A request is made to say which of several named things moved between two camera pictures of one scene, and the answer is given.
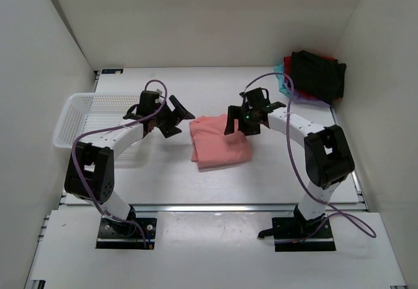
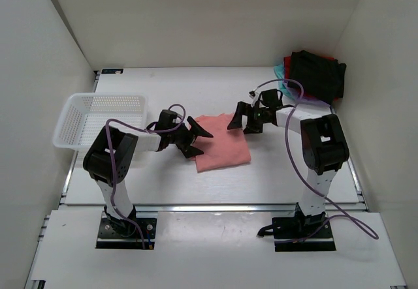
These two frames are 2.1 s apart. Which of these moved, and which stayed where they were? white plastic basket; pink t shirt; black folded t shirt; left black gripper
Moved: left black gripper
Stayed: pink t shirt; black folded t shirt; white plastic basket
